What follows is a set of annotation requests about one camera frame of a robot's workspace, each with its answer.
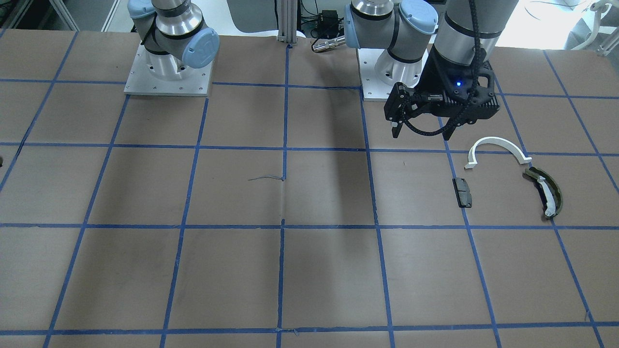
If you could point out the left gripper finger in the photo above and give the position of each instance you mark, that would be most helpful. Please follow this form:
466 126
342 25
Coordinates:
399 107
450 128

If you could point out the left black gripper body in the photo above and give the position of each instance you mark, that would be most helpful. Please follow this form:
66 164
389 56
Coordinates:
436 73

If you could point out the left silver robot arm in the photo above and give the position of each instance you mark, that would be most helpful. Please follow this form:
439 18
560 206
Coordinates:
466 34

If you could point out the black brake pad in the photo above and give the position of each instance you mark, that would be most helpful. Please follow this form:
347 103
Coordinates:
463 192

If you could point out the white curved plastic part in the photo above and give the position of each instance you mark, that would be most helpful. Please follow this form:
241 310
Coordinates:
499 141

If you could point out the green curved brake shoe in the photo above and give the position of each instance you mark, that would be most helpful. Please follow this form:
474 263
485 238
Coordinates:
549 190

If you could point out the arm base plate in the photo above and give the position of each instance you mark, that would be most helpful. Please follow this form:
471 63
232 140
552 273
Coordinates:
169 82
370 82

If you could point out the aluminium frame post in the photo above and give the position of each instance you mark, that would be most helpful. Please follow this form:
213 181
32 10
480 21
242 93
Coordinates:
286 16

